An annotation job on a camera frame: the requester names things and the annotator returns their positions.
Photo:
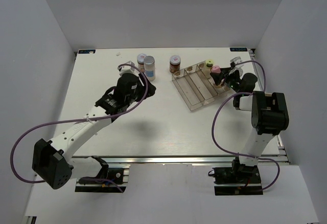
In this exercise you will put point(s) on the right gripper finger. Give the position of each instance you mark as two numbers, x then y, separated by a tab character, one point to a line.
219	71
218	79

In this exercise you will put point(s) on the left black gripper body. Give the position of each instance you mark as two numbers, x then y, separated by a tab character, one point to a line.
139	92

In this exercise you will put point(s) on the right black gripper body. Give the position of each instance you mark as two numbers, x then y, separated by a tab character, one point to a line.
233	80

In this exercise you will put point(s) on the yellow cap spice bottle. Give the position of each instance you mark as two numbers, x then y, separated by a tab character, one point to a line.
207	68

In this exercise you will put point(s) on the pink cap spice bottle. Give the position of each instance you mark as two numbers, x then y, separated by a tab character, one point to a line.
212	75

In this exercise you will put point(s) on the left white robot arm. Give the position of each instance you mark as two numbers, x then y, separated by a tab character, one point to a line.
53	160

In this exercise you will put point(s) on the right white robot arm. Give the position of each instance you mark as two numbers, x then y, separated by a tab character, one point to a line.
269	114

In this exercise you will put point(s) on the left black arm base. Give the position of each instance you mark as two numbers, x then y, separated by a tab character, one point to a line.
95	175

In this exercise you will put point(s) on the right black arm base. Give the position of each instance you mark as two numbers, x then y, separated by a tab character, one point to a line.
238	179

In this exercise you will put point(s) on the right blue corner sticker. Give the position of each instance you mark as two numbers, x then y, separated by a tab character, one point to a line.
238	49

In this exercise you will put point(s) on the blue corner sticker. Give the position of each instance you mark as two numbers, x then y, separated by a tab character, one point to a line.
238	49
91	51

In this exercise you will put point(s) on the clear acrylic organizer tray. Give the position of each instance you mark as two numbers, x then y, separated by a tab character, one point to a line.
195	89

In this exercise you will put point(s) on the left red label spice jar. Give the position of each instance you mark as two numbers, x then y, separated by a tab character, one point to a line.
140	61

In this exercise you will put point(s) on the red label spice jar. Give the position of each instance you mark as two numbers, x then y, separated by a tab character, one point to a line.
175	62
140	61

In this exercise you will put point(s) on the left silver lid pearl jar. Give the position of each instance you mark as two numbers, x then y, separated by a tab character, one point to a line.
149	66

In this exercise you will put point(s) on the right red label spice jar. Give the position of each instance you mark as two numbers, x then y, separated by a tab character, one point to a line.
175	62

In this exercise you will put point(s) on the left blue corner sticker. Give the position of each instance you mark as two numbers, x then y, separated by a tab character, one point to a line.
91	51

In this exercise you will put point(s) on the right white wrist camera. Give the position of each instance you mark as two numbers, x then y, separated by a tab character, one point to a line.
236	64

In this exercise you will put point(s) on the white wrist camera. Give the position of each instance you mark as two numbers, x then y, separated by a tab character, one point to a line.
236	64
127	69

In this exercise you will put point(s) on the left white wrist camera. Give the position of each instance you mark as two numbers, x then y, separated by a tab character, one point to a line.
127	69

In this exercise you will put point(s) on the aluminium front frame rail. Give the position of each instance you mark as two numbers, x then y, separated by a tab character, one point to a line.
194	160

